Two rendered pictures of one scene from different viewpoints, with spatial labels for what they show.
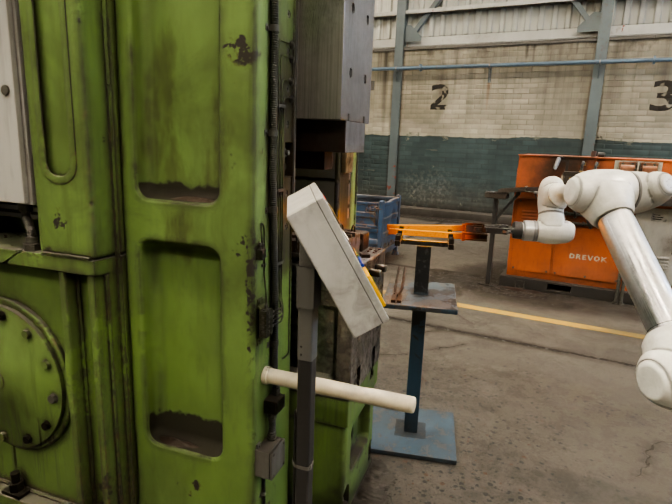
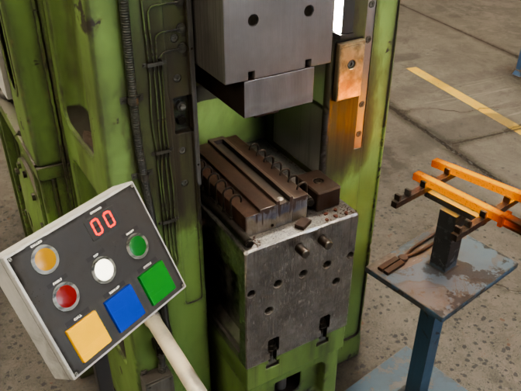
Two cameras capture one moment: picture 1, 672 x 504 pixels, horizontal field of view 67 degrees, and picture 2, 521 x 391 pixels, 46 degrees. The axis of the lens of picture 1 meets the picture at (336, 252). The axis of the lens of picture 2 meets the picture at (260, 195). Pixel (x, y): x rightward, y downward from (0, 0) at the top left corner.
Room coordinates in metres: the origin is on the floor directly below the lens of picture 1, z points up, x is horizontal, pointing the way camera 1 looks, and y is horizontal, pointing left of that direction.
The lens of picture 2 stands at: (0.56, -0.92, 1.91)
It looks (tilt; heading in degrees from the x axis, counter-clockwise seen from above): 33 degrees down; 40
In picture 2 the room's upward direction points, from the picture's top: straight up
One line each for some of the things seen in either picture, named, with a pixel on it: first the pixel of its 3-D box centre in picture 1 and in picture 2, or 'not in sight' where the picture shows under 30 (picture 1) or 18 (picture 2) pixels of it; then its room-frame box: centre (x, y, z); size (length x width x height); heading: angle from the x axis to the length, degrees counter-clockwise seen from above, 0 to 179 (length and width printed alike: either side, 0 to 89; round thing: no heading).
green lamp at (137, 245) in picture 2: not in sight; (137, 246); (1.22, -0.01, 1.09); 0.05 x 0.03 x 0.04; 161
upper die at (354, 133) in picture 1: (295, 135); (238, 65); (1.74, 0.15, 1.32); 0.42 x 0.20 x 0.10; 71
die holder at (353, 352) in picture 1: (296, 308); (254, 243); (1.79, 0.14, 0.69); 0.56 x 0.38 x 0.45; 71
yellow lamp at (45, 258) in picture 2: not in sight; (45, 259); (1.01, 0.01, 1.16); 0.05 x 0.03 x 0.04; 161
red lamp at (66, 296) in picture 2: not in sight; (66, 296); (1.02, -0.03, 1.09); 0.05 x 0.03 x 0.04; 161
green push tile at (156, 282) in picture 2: not in sight; (156, 282); (1.22, -0.06, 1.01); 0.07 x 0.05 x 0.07; 6
